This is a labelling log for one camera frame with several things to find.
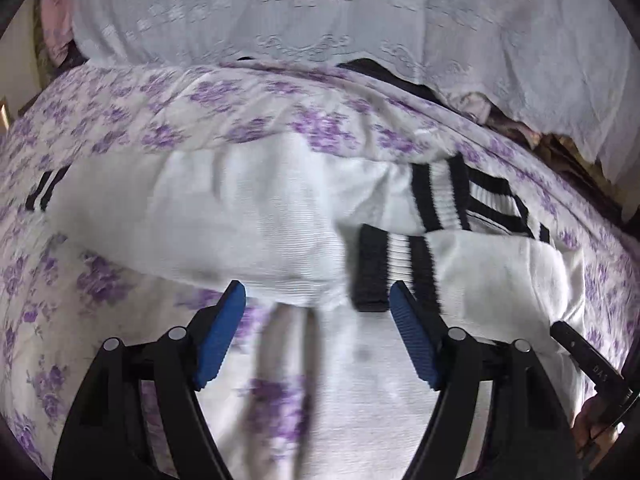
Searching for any white sweater with black stripes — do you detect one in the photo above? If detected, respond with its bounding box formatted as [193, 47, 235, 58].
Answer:
[25, 132, 588, 480]

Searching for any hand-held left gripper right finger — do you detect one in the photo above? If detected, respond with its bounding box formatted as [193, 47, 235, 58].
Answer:
[389, 280, 584, 480]

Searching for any purple floral bedsheet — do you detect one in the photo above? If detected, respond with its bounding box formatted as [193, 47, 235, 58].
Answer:
[0, 60, 640, 480]

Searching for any white lace cloth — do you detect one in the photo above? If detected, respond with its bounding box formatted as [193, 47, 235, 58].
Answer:
[70, 0, 640, 186]

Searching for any pink cloth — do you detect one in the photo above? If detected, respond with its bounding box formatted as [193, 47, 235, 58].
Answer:
[39, 0, 77, 67]

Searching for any grey cloth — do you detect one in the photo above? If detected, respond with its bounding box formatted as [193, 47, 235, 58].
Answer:
[447, 91, 497, 122]

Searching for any person's right hand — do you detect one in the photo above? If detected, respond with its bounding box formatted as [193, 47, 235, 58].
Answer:
[572, 394, 617, 462]

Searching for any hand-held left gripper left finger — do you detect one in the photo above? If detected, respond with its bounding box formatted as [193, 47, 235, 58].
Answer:
[52, 280, 247, 480]

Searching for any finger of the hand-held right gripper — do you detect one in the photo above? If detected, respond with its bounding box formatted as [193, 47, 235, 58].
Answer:
[550, 320, 633, 423]

